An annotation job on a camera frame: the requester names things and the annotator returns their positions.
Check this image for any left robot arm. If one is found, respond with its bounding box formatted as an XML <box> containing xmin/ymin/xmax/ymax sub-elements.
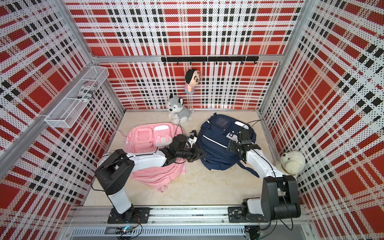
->
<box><xmin>95</xmin><ymin>134</ymin><xmax>207</xmax><ymax>216</ymax></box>

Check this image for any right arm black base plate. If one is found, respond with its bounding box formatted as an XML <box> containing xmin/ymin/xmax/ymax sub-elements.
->
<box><xmin>228</xmin><ymin>207</ymin><xmax>269</xmax><ymax>223</ymax></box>

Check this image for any white alarm clock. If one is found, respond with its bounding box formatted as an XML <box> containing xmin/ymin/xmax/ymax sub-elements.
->
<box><xmin>98</xmin><ymin>154</ymin><xmax>111</xmax><ymax>166</ymax></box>

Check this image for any black wall hook rail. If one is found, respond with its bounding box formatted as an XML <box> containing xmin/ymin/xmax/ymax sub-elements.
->
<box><xmin>161</xmin><ymin>56</ymin><xmax>260</xmax><ymax>64</ymax></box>

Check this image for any white fluffy plush dog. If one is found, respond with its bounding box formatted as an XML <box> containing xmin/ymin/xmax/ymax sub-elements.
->
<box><xmin>275</xmin><ymin>151</ymin><xmax>306</xmax><ymax>179</ymax></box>

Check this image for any navy blue backpack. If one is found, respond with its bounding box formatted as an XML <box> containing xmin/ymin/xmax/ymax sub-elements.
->
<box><xmin>196</xmin><ymin>113</ymin><xmax>259</xmax><ymax>178</ymax></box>

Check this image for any grey husky plush toy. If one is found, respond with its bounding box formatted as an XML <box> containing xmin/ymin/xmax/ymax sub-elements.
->
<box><xmin>166</xmin><ymin>94</ymin><xmax>194</xmax><ymax>125</ymax></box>

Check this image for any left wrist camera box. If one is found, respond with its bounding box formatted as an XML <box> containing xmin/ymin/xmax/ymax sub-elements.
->
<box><xmin>187</xmin><ymin>135</ymin><xmax>198</xmax><ymax>147</ymax></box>

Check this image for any striped can in basket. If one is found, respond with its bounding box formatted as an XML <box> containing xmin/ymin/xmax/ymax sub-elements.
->
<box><xmin>77</xmin><ymin>81</ymin><xmax>97</xmax><ymax>102</ymax></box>

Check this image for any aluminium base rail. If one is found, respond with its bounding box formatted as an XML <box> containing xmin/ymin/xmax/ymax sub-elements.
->
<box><xmin>64</xmin><ymin>204</ymin><xmax>311</xmax><ymax>226</ymax></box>

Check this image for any white wire mesh basket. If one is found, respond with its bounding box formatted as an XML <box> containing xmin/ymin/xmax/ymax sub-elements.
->
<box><xmin>45</xmin><ymin>66</ymin><xmax>109</xmax><ymax>129</ymax></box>

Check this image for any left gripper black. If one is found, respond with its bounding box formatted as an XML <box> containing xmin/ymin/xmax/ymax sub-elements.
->
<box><xmin>176</xmin><ymin>144</ymin><xmax>208</xmax><ymax>162</ymax></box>

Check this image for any black-haired hanging doll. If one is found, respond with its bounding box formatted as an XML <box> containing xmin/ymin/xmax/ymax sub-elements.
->
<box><xmin>185</xmin><ymin>69</ymin><xmax>200</xmax><ymax>95</ymax></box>

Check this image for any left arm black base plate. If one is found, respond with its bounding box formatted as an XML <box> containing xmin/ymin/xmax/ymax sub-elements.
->
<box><xmin>107</xmin><ymin>207</ymin><xmax>151</xmax><ymax>224</ymax></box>

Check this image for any green circuit board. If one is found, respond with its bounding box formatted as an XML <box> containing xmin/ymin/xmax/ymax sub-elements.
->
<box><xmin>115</xmin><ymin>226</ymin><xmax>135</xmax><ymax>236</ymax></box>

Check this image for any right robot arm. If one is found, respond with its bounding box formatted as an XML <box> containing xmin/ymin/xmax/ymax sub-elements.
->
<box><xmin>227</xmin><ymin>129</ymin><xmax>301</xmax><ymax>223</ymax></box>

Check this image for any pink backpack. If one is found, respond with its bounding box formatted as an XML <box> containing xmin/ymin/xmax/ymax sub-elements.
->
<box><xmin>125</xmin><ymin>123</ymin><xmax>186</xmax><ymax>193</ymax></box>

